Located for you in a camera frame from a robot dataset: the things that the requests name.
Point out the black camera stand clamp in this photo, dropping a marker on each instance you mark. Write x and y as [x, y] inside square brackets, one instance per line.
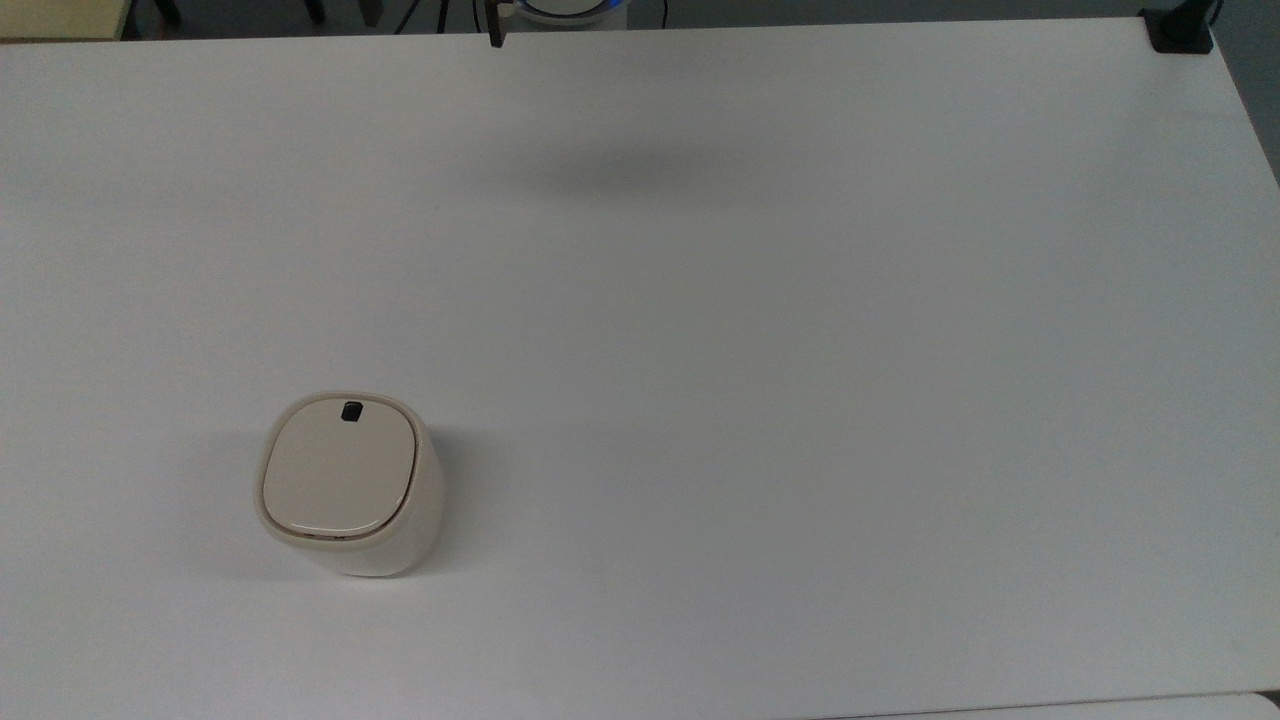
[1180, 35]

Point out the yellow wooden furniture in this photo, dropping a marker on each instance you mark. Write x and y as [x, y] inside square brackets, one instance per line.
[60, 18]

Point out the beige lidded trash bin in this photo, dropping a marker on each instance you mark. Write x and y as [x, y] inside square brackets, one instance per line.
[340, 480]

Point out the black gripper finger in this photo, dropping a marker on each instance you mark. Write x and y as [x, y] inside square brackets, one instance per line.
[497, 25]

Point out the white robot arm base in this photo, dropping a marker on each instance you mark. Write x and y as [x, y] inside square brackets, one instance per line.
[570, 8]

